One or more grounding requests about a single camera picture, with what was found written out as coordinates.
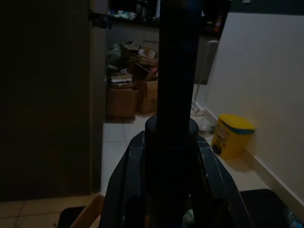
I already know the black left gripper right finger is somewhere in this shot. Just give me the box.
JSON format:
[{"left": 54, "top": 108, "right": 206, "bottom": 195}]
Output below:
[{"left": 190, "top": 135, "right": 254, "bottom": 228}]

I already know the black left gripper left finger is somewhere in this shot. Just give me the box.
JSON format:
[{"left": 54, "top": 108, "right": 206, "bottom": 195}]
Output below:
[{"left": 98, "top": 130, "right": 150, "bottom": 228}]

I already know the blue long-handled dustpan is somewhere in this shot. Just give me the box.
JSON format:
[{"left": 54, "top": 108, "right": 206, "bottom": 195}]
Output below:
[{"left": 144, "top": 0, "right": 202, "bottom": 228}]

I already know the yellow plastic bin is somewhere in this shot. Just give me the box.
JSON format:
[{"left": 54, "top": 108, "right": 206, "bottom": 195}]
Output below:
[{"left": 210, "top": 114, "right": 256, "bottom": 160}]

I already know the closed brown cardboard box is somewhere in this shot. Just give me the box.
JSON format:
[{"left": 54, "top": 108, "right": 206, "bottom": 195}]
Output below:
[{"left": 106, "top": 87, "right": 140, "bottom": 120}]

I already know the printed brown cardboard box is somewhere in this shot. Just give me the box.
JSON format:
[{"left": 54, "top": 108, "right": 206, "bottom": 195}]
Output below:
[{"left": 137, "top": 80, "right": 159, "bottom": 114}]

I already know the dark grey cabinet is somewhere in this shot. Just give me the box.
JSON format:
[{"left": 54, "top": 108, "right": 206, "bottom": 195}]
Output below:
[{"left": 0, "top": 0, "right": 107, "bottom": 202}]

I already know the open cardboard box with clutter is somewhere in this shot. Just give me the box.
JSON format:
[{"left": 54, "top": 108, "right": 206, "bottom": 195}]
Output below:
[{"left": 123, "top": 45, "right": 159, "bottom": 81}]

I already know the orange bottle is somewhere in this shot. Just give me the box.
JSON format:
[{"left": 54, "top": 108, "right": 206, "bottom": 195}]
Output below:
[{"left": 213, "top": 15, "right": 223, "bottom": 33}]

